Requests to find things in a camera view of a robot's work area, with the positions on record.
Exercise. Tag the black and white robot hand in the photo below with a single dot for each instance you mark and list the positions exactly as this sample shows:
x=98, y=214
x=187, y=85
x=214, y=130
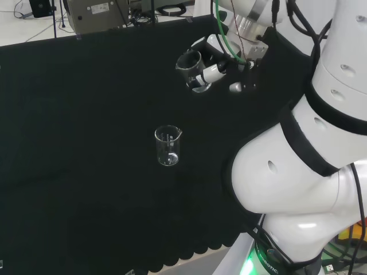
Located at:
x=215, y=73

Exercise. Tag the black box device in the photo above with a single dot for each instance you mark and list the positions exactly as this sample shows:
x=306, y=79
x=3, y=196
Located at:
x=40, y=8

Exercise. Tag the clear glass beaker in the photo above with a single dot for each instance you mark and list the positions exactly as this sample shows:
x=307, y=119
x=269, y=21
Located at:
x=167, y=149
x=187, y=63

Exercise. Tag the black bench cloth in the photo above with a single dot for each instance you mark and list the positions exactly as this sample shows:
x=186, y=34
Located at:
x=86, y=143

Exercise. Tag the grey-brown equipment box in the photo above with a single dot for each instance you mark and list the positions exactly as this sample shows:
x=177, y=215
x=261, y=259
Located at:
x=94, y=14

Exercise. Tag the clear cloth clip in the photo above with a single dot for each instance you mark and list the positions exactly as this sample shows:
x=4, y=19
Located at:
x=188, y=19
x=78, y=37

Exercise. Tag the dark tripod pole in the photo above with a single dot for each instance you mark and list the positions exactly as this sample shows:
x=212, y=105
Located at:
x=54, y=20

